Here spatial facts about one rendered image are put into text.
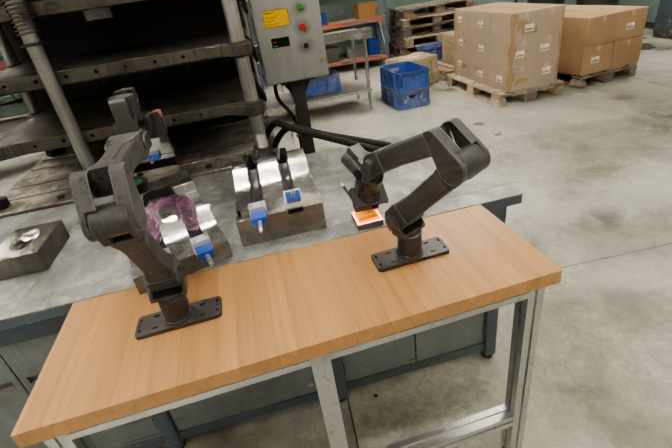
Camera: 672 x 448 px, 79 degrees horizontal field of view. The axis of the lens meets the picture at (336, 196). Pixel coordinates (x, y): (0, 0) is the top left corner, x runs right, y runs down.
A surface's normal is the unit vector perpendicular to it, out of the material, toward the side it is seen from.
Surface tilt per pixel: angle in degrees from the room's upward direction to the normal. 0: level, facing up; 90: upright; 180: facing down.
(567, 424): 0
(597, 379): 1
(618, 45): 90
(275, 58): 90
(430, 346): 90
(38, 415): 0
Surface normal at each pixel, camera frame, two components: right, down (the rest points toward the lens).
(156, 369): -0.13, -0.87
